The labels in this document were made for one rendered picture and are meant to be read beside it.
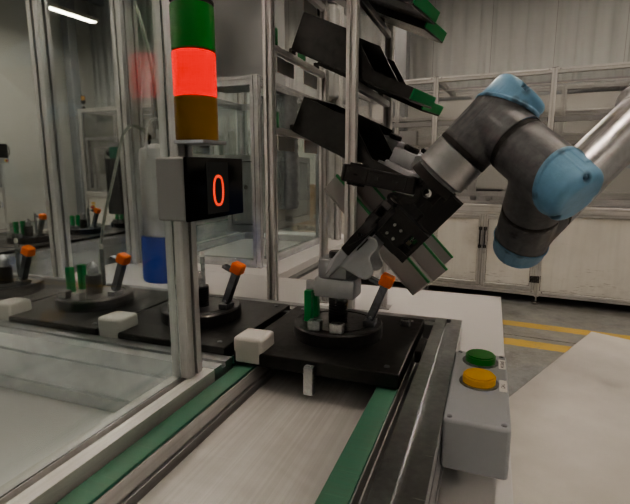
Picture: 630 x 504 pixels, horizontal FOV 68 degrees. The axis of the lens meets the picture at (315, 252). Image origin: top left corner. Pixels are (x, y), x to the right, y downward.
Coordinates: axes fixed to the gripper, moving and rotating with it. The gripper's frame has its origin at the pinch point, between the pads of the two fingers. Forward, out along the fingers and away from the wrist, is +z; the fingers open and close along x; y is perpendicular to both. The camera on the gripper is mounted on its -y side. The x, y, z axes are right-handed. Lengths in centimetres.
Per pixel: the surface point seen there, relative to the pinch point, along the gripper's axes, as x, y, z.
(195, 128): -21.2, -20.1, -7.4
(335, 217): 165, -33, 44
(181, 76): -21.6, -24.9, -10.7
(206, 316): -5.2, -8.7, 20.5
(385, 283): -1.0, 7.6, -4.0
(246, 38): 105, -96, 0
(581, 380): 21.3, 43.9, -10.0
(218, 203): -19.1, -13.3, -2.0
